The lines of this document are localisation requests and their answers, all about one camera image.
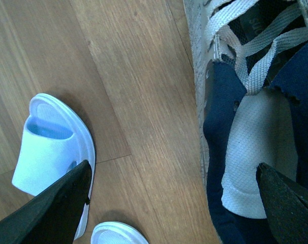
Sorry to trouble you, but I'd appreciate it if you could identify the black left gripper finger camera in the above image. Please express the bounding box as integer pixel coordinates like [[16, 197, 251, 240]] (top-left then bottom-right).
[[0, 160, 92, 243]]

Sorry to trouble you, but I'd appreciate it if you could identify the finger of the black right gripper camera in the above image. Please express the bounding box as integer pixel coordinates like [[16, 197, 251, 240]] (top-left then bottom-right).
[[256, 163, 308, 243]]

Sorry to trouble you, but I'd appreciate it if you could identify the light blue slipper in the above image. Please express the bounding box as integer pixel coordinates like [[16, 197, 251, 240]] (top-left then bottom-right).
[[12, 93, 96, 240], [90, 221, 149, 244]]

